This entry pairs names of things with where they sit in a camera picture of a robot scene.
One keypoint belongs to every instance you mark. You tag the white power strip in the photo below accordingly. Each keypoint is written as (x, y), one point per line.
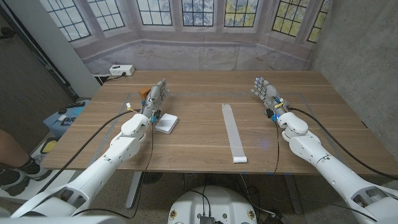
(122, 70)

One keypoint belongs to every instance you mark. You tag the teal round disc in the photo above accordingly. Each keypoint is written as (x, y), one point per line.
(78, 111)

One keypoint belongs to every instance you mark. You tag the black round disc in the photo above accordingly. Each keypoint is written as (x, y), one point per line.
(153, 178)

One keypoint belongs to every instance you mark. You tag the yellow black pad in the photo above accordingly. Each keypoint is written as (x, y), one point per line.
(49, 146)

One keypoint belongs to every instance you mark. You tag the flat white square box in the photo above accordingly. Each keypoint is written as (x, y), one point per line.
(168, 124)

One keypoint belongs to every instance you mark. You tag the brown wooden block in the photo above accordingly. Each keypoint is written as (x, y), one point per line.
(143, 92)

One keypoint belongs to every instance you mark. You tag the black handheld device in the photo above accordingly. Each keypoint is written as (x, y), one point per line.
(68, 121)

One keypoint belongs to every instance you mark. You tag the white gauze bandage strip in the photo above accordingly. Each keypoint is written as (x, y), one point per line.
(233, 133)

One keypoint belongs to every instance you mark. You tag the black computer mouse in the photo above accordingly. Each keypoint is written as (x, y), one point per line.
(62, 111)

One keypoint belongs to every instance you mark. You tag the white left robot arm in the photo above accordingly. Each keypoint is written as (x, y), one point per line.
(93, 177)

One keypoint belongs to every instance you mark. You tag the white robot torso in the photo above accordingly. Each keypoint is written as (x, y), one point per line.
(214, 202)

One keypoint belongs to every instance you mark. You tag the black remote control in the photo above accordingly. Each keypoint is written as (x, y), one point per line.
(75, 104)

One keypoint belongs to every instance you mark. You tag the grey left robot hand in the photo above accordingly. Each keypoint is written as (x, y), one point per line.
(154, 99)

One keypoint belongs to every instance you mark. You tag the white floor mat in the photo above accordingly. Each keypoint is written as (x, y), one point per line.
(35, 185)

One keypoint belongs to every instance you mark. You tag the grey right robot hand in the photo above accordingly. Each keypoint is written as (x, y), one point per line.
(269, 93)

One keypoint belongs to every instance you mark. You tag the person's bare leg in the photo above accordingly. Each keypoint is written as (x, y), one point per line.
(12, 149)

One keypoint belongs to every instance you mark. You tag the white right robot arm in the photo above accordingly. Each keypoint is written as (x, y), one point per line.
(335, 174)

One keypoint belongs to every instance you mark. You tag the light blue storage box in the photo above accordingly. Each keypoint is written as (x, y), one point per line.
(53, 124)

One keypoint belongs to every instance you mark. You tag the grey white sneaker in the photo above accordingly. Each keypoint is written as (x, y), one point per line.
(12, 183)
(40, 174)

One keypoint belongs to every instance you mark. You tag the printed window backdrop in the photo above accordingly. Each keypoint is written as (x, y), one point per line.
(199, 56)

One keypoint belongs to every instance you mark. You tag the small white gadget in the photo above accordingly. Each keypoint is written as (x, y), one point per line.
(62, 118)

